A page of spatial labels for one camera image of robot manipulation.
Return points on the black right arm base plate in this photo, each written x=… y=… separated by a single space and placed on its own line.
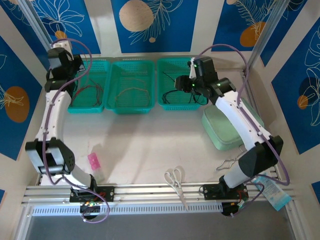
x=211 y=192

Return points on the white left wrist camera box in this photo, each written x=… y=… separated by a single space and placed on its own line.
x=62 y=45

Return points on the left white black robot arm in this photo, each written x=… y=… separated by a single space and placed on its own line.
x=53 y=112

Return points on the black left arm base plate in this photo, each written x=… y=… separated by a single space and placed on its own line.
x=107 y=193

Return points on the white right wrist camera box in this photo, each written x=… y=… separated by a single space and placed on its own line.
x=192 y=68

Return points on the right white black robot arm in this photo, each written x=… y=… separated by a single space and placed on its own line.
x=232 y=112

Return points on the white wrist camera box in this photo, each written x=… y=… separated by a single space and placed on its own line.
x=62 y=45
x=192 y=68

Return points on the pink capped clear tube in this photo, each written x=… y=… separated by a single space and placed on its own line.
x=94 y=161

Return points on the teal plastic basket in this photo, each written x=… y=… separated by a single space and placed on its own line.
x=170 y=65
x=97 y=72
x=130 y=70

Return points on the aluminium frame post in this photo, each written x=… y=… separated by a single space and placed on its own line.
x=262 y=37
x=37 y=25

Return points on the light blue paper packet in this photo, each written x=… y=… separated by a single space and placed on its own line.
x=277 y=195

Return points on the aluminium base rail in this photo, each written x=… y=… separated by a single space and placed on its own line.
x=150 y=191

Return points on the mint green zip case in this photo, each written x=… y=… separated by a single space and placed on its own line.
x=220 y=127

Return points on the black controller board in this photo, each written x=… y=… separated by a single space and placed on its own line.
x=90 y=210
x=231 y=208

